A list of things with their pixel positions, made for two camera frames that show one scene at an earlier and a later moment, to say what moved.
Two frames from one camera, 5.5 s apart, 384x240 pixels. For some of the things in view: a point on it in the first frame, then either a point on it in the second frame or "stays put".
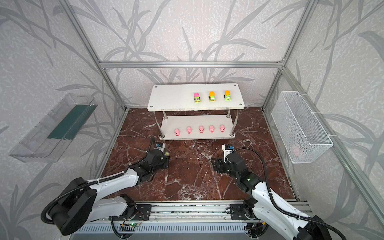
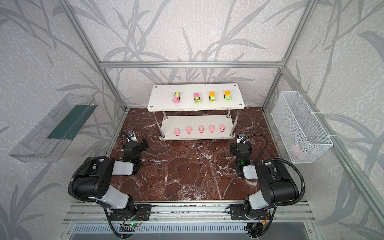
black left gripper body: x=163 y=160 -> x=137 y=145
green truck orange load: x=227 y=95 stays put
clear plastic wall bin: x=48 y=141 stays put
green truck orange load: x=212 y=97 stays put
